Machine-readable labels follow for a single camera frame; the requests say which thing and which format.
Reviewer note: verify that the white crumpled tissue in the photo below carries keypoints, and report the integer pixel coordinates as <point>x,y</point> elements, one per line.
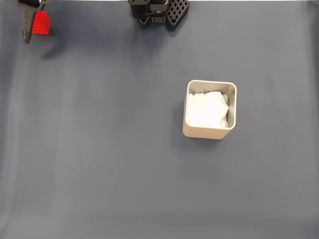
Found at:
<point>207,109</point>

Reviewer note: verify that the beige square box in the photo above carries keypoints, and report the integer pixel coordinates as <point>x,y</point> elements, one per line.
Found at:
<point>204,133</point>

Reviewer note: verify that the red cube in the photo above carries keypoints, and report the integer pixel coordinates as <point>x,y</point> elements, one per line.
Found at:
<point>41,23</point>

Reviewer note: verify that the blue-grey table mat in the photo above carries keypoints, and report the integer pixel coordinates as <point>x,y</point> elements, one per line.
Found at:
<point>99,149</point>

